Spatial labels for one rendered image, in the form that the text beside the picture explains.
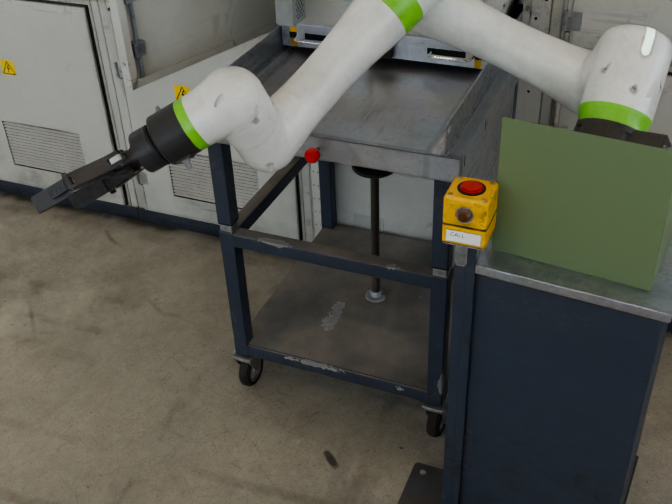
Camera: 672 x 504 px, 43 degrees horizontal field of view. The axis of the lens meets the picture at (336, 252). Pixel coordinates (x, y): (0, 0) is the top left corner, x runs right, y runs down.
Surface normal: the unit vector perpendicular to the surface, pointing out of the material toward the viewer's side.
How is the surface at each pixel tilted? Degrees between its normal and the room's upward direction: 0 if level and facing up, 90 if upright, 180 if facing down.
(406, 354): 0
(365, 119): 0
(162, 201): 90
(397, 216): 90
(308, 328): 0
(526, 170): 90
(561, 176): 90
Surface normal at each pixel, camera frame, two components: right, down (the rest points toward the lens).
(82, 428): -0.04, -0.82
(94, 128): -0.38, 0.54
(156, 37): 0.76, 0.35
